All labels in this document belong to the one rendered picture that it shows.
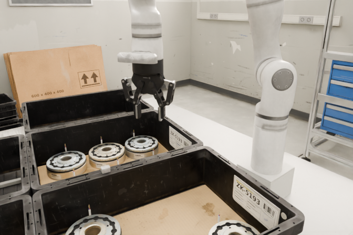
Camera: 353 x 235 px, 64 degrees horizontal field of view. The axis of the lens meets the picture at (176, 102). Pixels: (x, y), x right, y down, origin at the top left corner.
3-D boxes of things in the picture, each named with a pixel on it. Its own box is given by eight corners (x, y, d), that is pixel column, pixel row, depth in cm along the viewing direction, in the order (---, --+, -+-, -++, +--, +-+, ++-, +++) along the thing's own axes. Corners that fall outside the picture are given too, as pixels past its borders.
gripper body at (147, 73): (169, 53, 70) (169, 90, 73) (137, 52, 72) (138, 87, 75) (159, 59, 63) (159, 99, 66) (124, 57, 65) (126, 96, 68)
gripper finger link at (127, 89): (128, 76, 72) (136, 97, 73) (122, 77, 73) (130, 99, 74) (124, 78, 70) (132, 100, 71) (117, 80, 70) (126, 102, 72)
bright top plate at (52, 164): (84, 150, 84) (84, 148, 84) (87, 167, 75) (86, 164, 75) (47, 156, 81) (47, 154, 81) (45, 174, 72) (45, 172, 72)
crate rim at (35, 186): (156, 115, 97) (156, 108, 97) (206, 152, 73) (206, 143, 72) (26, 140, 79) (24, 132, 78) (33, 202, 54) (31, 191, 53)
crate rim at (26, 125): (126, 93, 122) (126, 87, 121) (156, 115, 97) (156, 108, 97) (22, 108, 104) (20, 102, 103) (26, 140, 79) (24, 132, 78)
